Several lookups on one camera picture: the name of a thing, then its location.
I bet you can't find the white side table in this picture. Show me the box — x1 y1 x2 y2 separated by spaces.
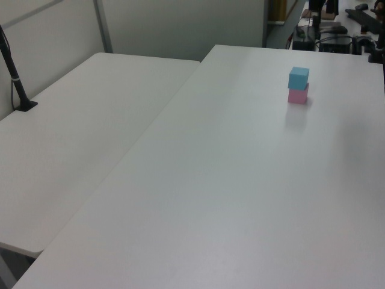
0 52 202 258

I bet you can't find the pink cube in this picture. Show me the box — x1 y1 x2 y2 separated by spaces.
287 82 310 105

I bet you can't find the grey metal partition post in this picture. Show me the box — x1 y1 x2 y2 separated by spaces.
93 0 114 55

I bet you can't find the black camera stand clamp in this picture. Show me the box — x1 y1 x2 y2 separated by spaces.
367 28 385 65

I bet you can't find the black camera pole with base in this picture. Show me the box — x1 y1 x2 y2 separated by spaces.
0 24 39 113

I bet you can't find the black keyboard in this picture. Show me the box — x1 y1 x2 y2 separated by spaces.
344 8 385 34

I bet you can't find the yellow board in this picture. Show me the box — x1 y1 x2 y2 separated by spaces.
268 0 287 23

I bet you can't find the black small box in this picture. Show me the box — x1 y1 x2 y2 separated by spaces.
292 40 314 51

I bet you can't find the black electronics box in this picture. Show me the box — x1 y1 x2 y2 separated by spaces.
318 36 353 55

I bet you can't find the blue cube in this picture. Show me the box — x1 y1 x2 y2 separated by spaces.
288 66 310 91

